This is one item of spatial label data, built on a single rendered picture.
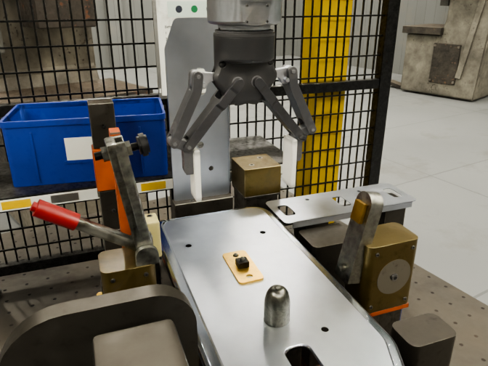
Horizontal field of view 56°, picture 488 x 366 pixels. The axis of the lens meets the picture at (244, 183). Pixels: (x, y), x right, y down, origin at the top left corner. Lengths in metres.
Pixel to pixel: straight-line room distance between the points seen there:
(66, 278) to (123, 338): 1.00
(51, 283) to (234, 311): 0.75
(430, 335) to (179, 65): 0.58
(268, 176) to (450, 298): 0.57
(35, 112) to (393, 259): 0.79
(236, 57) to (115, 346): 0.36
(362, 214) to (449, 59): 6.60
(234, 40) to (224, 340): 0.35
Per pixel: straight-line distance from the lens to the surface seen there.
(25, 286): 1.29
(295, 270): 0.69
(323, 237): 0.82
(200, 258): 0.71
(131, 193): 0.58
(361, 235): 0.67
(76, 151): 0.95
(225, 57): 0.56
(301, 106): 0.62
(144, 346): 0.28
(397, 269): 0.72
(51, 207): 0.59
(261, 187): 0.92
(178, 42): 0.84
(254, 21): 0.54
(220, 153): 0.90
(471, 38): 7.07
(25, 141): 0.96
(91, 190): 0.94
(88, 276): 1.27
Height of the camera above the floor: 1.37
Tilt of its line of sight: 22 degrees down
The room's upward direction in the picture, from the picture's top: straight up
